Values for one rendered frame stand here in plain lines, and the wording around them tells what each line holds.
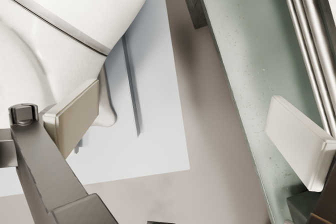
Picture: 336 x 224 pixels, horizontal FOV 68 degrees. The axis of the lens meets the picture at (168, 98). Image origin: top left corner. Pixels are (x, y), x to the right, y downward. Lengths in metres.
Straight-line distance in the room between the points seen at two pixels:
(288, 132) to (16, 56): 0.23
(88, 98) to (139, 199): 1.28
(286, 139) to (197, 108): 1.13
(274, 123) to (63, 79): 0.21
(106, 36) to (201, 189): 1.19
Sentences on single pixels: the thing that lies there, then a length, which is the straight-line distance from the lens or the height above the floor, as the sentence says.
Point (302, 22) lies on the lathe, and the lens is 0.61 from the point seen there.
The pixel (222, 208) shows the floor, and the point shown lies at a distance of 1.48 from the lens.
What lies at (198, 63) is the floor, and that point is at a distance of 1.29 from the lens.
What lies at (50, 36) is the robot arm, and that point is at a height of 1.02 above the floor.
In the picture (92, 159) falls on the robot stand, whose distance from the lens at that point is 0.58.
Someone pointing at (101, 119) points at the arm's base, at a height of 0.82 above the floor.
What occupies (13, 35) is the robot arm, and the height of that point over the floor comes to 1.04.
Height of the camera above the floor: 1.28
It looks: 86 degrees down
